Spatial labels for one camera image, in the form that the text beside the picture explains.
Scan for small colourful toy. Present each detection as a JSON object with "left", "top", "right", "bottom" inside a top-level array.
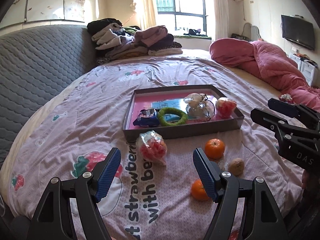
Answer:
[{"left": 279, "top": 94, "right": 297, "bottom": 104}]

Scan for clear bag of red snacks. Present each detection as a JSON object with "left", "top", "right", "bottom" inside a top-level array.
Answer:
[
  {"left": 136, "top": 130, "right": 167, "bottom": 166},
  {"left": 215, "top": 97, "right": 237, "bottom": 119}
]

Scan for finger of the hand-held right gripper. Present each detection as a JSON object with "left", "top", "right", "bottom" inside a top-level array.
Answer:
[
  {"left": 250, "top": 108, "right": 320, "bottom": 139},
  {"left": 267, "top": 98, "right": 320, "bottom": 130}
]

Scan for brown walnut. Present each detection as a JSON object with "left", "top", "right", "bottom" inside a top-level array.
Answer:
[{"left": 228, "top": 158, "right": 245, "bottom": 176}]

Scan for strawberry printed bed sheet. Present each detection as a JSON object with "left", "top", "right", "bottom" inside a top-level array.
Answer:
[{"left": 0, "top": 49, "right": 320, "bottom": 240}]

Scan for blue cookie packet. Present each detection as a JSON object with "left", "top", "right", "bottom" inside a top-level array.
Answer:
[{"left": 132, "top": 108, "right": 160, "bottom": 127}]

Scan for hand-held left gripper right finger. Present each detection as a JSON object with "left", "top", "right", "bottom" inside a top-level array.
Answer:
[{"left": 192, "top": 147, "right": 285, "bottom": 240}]

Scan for orange tangerine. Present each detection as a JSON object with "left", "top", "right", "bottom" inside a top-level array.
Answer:
[
  {"left": 205, "top": 138, "right": 225, "bottom": 159},
  {"left": 191, "top": 179, "right": 210, "bottom": 201}
]

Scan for dark shallow cardboard box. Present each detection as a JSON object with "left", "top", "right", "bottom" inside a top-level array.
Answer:
[{"left": 122, "top": 84, "right": 245, "bottom": 140}]

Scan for black wall television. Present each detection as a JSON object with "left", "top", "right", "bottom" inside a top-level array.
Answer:
[{"left": 281, "top": 14, "right": 315, "bottom": 51}]

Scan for cream curtain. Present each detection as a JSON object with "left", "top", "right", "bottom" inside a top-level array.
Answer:
[
  {"left": 134, "top": 0, "right": 157, "bottom": 32},
  {"left": 210, "top": 0, "right": 239, "bottom": 42}
]

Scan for dark clothes on windowsill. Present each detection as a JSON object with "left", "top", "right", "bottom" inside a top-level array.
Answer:
[{"left": 184, "top": 29, "right": 208, "bottom": 37}]

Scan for green fuzzy ring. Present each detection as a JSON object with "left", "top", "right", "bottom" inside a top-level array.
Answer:
[{"left": 157, "top": 107, "right": 188, "bottom": 127}]

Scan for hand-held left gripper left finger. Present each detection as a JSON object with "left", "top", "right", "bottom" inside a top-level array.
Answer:
[{"left": 29, "top": 147, "right": 122, "bottom": 240}]

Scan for pink quilted blanket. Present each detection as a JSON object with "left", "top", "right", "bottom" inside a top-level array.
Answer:
[{"left": 209, "top": 38, "right": 320, "bottom": 113}]

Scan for white drawer cabinet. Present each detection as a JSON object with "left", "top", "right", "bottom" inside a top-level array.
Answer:
[{"left": 290, "top": 52, "right": 319, "bottom": 87}]

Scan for pile of folded clothes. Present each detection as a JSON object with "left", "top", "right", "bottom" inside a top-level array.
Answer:
[{"left": 87, "top": 18, "right": 183, "bottom": 60}]

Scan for grey quilted headboard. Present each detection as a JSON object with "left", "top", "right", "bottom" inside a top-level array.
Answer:
[{"left": 0, "top": 25, "right": 100, "bottom": 165}]

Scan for painted wall panel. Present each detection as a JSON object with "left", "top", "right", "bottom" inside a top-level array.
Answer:
[{"left": 0, "top": 0, "right": 87, "bottom": 29}]

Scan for white arched chair back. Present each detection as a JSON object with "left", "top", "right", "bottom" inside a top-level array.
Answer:
[{"left": 242, "top": 22, "right": 260, "bottom": 40}]

